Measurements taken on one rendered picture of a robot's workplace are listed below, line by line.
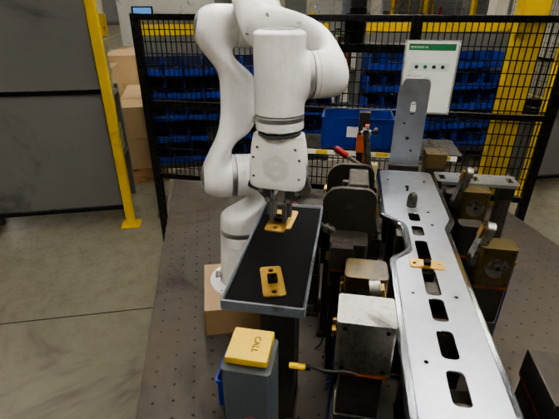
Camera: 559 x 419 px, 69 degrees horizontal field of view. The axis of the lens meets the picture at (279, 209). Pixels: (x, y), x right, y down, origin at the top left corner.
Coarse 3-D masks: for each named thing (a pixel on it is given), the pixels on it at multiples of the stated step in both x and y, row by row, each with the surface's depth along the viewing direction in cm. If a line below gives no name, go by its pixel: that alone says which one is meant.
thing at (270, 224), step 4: (280, 212) 81; (292, 212) 81; (276, 216) 78; (280, 216) 78; (276, 220) 78; (280, 220) 77; (288, 220) 78; (268, 224) 77; (272, 224) 77; (276, 224) 77; (280, 224) 77; (284, 224) 77; (268, 228) 75; (272, 228) 75; (280, 228) 75; (284, 228) 75; (280, 232) 75
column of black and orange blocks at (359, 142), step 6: (360, 114) 163; (366, 114) 162; (360, 120) 164; (366, 120) 163; (360, 126) 165; (360, 138) 167; (360, 144) 168; (360, 150) 169; (360, 156) 170; (360, 162) 171
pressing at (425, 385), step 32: (384, 192) 142; (416, 192) 142; (416, 224) 121; (448, 224) 122; (416, 256) 106; (448, 256) 106; (416, 288) 94; (448, 288) 94; (416, 320) 85; (448, 320) 85; (480, 320) 85; (416, 352) 77; (480, 352) 77; (416, 384) 70; (480, 384) 70; (416, 416) 65; (448, 416) 65; (480, 416) 65; (512, 416) 65
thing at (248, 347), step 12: (240, 336) 59; (252, 336) 59; (264, 336) 59; (228, 348) 57; (240, 348) 57; (252, 348) 57; (264, 348) 57; (228, 360) 55; (240, 360) 55; (252, 360) 55; (264, 360) 55
